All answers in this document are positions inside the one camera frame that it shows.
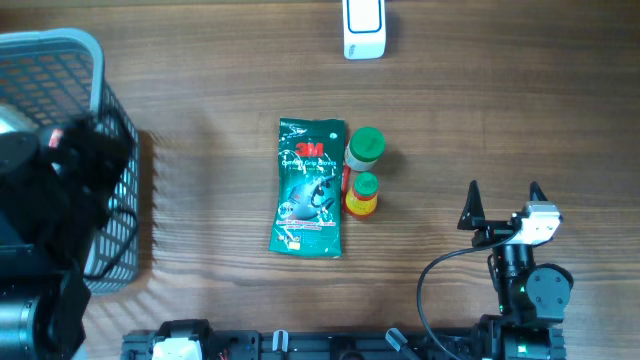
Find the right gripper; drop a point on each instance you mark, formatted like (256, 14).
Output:
(473, 218)

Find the green 3M gloves package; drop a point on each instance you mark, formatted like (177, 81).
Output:
(310, 162)

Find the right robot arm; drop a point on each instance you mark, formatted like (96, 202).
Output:
(532, 297)

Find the green lid white jar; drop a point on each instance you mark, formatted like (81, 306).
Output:
(364, 149)

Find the red square snack packet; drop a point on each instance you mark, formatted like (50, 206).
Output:
(55, 138)

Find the red stick sachet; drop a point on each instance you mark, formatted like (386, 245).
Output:
(345, 179)

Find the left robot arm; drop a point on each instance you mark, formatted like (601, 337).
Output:
(55, 190)

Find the white barcode scanner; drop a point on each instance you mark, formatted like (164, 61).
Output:
(364, 29)

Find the green cap sauce bottle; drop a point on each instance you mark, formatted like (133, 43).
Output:
(361, 199)

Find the grey plastic mesh basket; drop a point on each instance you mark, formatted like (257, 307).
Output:
(47, 77)

